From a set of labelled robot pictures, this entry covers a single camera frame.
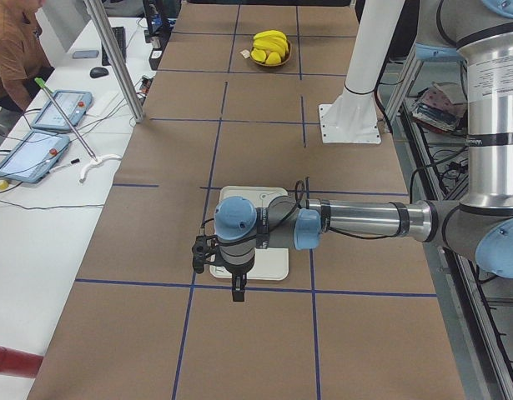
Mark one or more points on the brown wicker basket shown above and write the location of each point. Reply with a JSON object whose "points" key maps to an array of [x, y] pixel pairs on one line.
{"points": [[284, 60]]}

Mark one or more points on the teach pendant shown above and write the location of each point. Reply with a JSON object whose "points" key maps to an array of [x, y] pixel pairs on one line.
{"points": [[34, 156], [74, 104]]}

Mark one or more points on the stack of magazines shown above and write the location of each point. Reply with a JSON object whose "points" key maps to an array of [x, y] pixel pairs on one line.
{"points": [[441, 106]]}

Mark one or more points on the yellow emergency button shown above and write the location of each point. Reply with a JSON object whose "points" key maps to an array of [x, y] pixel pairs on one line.
{"points": [[4, 184]]}

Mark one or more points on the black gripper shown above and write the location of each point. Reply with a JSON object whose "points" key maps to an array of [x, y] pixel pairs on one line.
{"points": [[238, 274]]}

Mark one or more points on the black marker pen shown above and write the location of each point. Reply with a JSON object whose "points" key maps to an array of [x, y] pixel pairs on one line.
{"points": [[65, 165]]}

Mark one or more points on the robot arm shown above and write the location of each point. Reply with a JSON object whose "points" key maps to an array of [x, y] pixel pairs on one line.
{"points": [[478, 227]]}

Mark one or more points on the yellow pear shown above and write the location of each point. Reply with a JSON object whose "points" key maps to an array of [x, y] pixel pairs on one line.
{"points": [[258, 55]]}

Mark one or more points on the white bear tray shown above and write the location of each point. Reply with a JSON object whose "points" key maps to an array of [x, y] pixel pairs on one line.
{"points": [[269, 264]]}

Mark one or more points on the red fire extinguisher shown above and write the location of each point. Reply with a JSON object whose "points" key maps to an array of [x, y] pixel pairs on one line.
{"points": [[17, 363]]}

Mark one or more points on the smartphone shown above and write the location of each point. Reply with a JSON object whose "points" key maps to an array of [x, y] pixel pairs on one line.
{"points": [[85, 54]]}

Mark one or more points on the black keyboard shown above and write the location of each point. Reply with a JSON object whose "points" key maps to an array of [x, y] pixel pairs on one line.
{"points": [[120, 37]]}

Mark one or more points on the aluminium frame post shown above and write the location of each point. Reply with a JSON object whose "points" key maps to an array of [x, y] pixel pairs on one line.
{"points": [[100, 20]]}

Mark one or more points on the person in brown shirt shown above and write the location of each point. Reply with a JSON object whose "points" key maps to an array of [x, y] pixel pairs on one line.
{"points": [[22, 58]]}

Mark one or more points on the lower teach pendant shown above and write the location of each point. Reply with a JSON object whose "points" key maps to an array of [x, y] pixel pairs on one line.
{"points": [[34, 156]]}

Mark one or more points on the white curved plastic piece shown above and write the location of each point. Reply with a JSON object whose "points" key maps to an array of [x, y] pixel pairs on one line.
{"points": [[96, 162]]}

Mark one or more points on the upper teach pendant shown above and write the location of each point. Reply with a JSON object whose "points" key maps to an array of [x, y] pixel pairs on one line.
{"points": [[74, 104]]}

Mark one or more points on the black computer mouse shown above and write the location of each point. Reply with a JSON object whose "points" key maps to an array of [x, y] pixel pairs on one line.
{"points": [[98, 72]]}

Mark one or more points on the metal rod green tip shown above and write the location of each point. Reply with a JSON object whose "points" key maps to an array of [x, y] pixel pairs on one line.
{"points": [[41, 83]]}

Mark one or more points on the white pillar base plate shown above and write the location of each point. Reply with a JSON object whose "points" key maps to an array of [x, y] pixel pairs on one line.
{"points": [[349, 119]]}

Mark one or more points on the yellow banana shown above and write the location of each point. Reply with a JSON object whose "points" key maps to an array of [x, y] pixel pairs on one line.
{"points": [[270, 33], [272, 44]]}

